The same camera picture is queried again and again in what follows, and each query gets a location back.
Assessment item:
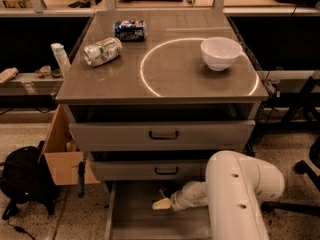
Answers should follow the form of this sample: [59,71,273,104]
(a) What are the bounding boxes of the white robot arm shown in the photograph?
[152,150,285,240]

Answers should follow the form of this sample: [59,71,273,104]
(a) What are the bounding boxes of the grey middle drawer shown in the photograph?
[90,159,207,181]

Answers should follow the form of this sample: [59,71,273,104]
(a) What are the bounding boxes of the grey drawer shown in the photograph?
[69,120,255,152]
[105,181,212,240]
[90,159,207,181]

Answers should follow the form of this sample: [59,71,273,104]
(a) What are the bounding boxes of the grey bottom drawer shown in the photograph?
[105,181,212,240]

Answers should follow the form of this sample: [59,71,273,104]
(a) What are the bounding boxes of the grey top drawer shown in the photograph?
[69,120,255,152]

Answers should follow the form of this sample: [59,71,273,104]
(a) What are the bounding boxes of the grey drawer cabinet counter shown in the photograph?
[56,9,268,119]

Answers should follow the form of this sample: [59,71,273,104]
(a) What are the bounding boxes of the blue pepsi can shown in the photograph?
[114,20,147,41]

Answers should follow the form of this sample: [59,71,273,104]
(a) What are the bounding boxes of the brown cardboard box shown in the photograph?
[42,106,99,185]

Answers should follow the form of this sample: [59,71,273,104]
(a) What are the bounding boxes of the black office chair base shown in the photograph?
[260,137,320,218]

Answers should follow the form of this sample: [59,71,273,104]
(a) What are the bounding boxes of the black backpack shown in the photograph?
[0,141,59,220]

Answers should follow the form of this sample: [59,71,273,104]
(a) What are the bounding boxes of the white ceramic bowl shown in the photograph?
[200,37,243,71]

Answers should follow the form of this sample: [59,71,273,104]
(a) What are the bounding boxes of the small round tape rolls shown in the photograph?
[34,65,62,78]

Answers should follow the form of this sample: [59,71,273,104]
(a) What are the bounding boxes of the white plastic bottle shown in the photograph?
[51,43,71,77]

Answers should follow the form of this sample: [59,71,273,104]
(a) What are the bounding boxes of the beige block on shelf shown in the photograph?
[0,67,19,83]

